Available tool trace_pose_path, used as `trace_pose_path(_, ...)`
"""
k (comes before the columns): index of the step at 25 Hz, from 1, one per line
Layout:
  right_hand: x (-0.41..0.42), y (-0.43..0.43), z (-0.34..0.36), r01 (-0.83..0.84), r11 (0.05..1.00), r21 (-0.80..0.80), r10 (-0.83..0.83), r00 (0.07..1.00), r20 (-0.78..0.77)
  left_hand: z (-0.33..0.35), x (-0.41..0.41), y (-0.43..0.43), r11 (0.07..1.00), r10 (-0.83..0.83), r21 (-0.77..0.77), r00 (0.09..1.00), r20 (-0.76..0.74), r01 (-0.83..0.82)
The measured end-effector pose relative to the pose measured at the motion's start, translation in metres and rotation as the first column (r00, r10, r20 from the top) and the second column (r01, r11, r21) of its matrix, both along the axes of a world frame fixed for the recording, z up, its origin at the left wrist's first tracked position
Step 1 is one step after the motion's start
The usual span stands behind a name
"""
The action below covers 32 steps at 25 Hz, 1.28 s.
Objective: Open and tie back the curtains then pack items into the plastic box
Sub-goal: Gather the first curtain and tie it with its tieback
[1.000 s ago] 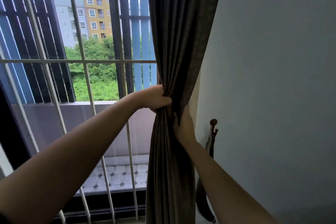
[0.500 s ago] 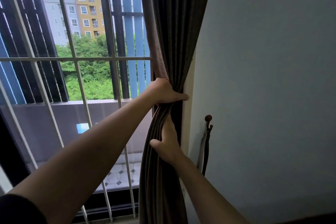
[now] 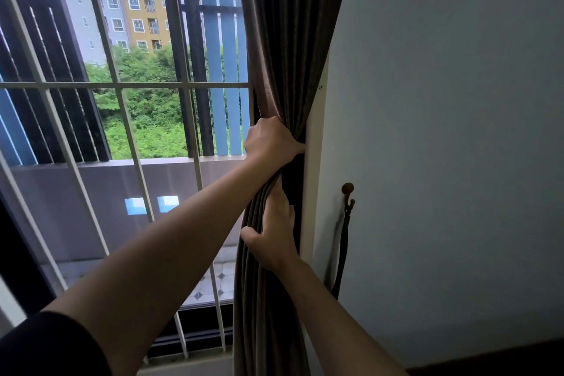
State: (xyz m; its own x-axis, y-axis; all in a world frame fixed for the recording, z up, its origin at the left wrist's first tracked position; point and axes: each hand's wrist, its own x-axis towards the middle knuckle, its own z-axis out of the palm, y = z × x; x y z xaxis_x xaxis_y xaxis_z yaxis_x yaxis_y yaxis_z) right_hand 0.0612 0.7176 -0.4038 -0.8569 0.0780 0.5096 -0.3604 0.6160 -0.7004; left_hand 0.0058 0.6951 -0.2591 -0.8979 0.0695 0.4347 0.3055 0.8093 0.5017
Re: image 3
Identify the person's left hand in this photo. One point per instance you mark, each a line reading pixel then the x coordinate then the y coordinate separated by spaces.
pixel 271 142

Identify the white window trim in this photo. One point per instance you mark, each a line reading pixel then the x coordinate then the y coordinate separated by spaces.
pixel 315 160

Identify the grey apartment building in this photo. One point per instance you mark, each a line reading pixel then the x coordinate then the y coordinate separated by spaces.
pixel 83 23

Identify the green trees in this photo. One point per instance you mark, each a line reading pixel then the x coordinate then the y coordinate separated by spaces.
pixel 145 129

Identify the black window frame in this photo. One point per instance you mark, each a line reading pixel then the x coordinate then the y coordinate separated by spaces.
pixel 22 265

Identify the row of balcony slats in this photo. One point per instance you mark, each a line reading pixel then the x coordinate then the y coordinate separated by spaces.
pixel 220 58

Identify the brown wall hook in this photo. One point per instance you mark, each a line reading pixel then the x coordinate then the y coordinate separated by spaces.
pixel 347 188

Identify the person's left forearm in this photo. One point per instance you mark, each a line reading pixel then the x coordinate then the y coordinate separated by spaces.
pixel 167 256

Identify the person's right hand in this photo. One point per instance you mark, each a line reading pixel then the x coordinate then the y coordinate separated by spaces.
pixel 275 239

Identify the brown curtain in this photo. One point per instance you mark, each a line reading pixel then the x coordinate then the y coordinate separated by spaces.
pixel 286 36

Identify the person's right forearm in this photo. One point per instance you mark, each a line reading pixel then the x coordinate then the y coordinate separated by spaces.
pixel 335 327

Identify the person's black sleeve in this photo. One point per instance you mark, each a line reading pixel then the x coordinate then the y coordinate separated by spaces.
pixel 48 349

